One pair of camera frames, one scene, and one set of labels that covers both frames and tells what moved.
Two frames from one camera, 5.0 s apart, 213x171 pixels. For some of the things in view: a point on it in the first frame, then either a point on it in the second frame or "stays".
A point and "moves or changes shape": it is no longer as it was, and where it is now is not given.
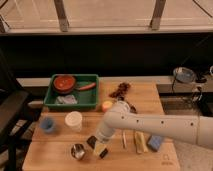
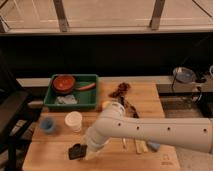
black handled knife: x=132 y=109 stays
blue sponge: x=155 y=142 stays
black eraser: x=92 y=141 moves or changes shape
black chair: x=13 y=97 stays
